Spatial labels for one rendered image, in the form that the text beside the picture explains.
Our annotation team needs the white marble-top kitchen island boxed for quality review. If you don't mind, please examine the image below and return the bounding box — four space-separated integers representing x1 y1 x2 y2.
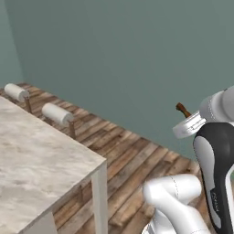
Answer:
0 95 109 234

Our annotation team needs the white cushion wooden stool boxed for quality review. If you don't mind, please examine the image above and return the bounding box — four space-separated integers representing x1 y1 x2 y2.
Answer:
4 82 33 114
41 102 77 140

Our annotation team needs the brown wooden stick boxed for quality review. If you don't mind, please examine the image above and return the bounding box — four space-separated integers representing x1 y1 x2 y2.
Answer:
175 101 193 119

